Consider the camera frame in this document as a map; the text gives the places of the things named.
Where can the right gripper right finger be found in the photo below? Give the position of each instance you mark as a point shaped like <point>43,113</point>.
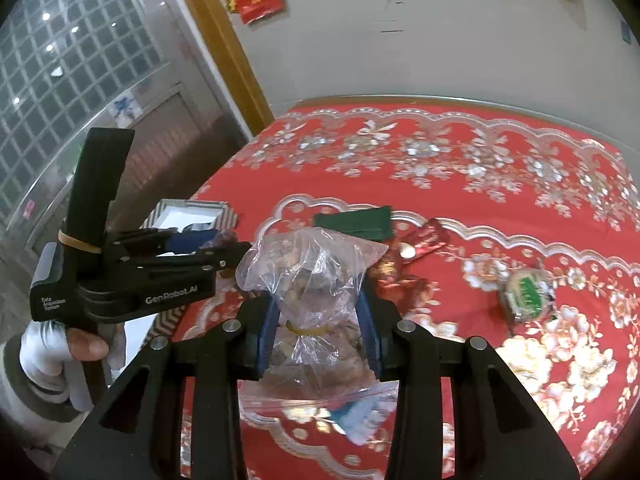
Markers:
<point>499,431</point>

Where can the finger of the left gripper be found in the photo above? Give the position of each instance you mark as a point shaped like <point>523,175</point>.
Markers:
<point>152,242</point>
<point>164,269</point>

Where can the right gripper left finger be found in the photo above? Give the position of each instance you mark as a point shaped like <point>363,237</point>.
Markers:
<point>134,431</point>

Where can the clear bag of nuts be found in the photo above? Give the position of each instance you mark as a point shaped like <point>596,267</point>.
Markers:
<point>315,277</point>

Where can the white gloved left hand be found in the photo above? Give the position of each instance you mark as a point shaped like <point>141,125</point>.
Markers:
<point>67,364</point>

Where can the metal roller shutter door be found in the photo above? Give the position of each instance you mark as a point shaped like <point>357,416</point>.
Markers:
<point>173,153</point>

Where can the round green wrapped cake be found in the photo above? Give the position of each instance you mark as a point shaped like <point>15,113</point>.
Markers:
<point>527,295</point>

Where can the dark green snack packet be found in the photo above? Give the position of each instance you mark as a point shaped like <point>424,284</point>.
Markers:
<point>369,224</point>

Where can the red gold snack packet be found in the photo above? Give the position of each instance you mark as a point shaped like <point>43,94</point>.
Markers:
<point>422,241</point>

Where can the glass block window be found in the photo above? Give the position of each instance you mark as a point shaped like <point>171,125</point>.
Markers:
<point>62,62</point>

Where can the wooden door frame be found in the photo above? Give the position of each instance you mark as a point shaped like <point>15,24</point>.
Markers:
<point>231,63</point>

